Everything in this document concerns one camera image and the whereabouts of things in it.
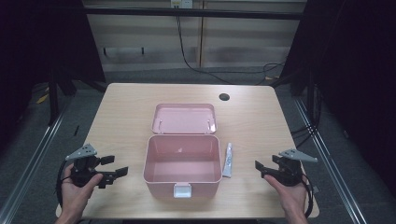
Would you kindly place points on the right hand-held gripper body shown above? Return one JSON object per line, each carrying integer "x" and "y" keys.
{"x": 288, "y": 171}

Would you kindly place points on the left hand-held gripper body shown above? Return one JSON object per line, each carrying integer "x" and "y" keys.
{"x": 83, "y": 169}

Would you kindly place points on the white ointment tube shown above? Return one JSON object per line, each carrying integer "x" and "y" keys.
{"x": 228, "y": 161}

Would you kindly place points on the pink storage box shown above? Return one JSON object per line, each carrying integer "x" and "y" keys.
{"x": 182, "y": 166}

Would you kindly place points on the person's right hand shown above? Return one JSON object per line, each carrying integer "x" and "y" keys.
{"x": 291, "y": 196}

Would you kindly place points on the person's left hand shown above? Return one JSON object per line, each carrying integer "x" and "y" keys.
{"x": 74, "y": 194}

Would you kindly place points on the small black floor object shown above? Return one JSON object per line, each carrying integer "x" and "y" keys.
{"x": 76, "y": 130}

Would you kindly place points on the black metal stand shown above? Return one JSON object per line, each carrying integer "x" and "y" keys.
{"x": 53, "y": 99}

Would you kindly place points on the pink box lid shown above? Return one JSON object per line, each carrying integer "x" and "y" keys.
{"x": 184, "y": 118}

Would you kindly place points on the black curtain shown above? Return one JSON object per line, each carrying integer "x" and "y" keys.
{"x": 355, "y": 77}
{"x": 40, "y": 46}

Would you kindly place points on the metal floor rail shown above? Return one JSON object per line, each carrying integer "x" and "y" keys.
{"x": 28, "y": 161}
{"x": 330, "y": 168}

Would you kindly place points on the black horizontal frame bar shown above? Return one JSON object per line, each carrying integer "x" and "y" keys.
{"x": 193, "y": 13}

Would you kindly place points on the white wall outlet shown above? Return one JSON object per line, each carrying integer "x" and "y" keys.
{"x": 181, "y": 3}

